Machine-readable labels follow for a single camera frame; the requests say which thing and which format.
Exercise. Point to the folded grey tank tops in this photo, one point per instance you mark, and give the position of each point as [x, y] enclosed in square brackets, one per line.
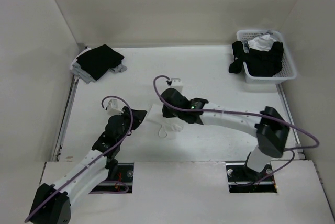
[77, 71]

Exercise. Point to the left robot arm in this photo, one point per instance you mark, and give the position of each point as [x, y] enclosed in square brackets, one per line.
[54, 203]

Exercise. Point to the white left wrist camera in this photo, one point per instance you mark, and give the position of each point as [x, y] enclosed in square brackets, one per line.
[112, 107]

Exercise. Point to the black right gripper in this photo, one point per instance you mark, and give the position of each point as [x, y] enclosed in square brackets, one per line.
[166, 113]

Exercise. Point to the folded black tank top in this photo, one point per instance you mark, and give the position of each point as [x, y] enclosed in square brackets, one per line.
[97, 61]

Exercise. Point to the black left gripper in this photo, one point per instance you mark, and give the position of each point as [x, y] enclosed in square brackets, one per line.
[138, 116]

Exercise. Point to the right metal table rail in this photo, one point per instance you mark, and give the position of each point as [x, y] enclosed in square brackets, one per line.
[293, 138]

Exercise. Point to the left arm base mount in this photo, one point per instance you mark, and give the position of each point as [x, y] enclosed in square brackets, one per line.
[119, 179]

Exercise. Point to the white plastic laundry basket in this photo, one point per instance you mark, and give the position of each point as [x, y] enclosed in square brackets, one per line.
[288, 71]

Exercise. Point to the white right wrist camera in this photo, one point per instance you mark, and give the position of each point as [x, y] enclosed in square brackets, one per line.
[175, 83]

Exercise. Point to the black tank top hanging out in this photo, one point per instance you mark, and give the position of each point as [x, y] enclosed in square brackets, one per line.
[239, 57]

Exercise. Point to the metal table rail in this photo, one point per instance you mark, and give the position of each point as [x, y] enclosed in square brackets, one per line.
[58, 143]
[293, 138]

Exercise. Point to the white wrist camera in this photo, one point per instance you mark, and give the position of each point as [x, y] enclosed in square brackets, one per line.
[175, 83]
[112, 107]

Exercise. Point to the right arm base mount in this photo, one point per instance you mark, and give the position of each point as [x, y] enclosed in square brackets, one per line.
[244, 180]

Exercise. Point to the white tank top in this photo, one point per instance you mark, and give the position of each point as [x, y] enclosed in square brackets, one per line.
[168, 126]

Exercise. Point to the white garment in basket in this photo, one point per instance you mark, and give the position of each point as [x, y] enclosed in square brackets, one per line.
[262, 42]

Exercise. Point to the left metal table rail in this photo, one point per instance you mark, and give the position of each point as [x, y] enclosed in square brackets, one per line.
[58, 143]

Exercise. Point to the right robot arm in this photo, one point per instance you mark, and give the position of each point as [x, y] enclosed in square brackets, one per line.
[270, 132]

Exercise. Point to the black garments in basket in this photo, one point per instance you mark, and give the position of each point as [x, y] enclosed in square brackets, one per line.
[265, 63]

